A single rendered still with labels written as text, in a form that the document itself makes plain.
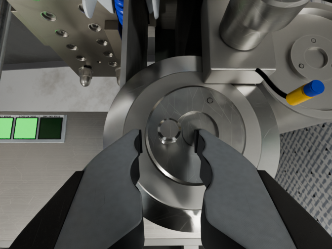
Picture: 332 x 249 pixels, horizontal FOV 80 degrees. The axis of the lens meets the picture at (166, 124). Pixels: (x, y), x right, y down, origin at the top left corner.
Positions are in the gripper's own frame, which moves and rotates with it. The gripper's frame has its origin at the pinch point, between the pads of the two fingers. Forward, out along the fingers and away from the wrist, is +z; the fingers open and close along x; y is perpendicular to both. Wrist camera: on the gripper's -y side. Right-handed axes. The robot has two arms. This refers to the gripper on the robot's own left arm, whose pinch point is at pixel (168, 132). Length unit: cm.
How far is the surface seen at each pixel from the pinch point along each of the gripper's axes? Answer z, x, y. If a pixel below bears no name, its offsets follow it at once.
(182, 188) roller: 0.2, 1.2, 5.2
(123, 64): 7.7, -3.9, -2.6
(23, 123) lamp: 33, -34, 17
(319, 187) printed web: 7.1, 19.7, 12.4
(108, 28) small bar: 26.9, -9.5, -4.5
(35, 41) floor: 218, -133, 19
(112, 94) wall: 213, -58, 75
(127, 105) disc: 4.8, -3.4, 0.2
